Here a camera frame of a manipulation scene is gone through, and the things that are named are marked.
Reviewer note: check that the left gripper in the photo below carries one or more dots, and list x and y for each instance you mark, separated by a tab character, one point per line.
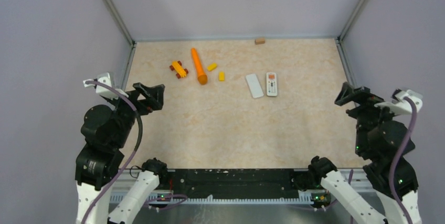
154	95

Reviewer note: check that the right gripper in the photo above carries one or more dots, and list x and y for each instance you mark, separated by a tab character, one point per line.
360	94

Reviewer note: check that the white air conditioner remote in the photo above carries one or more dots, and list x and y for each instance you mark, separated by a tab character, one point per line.
271	84

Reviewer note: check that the white remote with dark screen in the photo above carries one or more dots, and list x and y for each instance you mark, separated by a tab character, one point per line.
254	86

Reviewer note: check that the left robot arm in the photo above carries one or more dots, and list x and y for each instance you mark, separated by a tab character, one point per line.
112	138

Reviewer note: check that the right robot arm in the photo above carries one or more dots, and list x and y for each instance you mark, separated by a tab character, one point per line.
383	138

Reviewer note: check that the yellow toy car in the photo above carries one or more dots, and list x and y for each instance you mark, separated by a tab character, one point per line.
178	68

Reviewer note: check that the orange toy microphone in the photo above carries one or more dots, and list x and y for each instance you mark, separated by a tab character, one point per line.
201	75

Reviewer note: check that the yellow block upper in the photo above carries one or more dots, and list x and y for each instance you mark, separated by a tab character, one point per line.
212	67

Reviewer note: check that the yellow block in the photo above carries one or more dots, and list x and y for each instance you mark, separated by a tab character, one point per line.
221	76
212	67

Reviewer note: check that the yellow block lower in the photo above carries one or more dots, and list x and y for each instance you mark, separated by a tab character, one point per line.
221	76

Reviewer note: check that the brown wooden block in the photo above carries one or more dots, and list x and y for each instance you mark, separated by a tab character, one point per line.
260	41

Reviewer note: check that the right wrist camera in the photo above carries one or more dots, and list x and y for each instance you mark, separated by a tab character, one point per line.
399	105

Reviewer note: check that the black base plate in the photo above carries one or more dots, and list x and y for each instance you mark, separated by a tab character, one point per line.
244	184

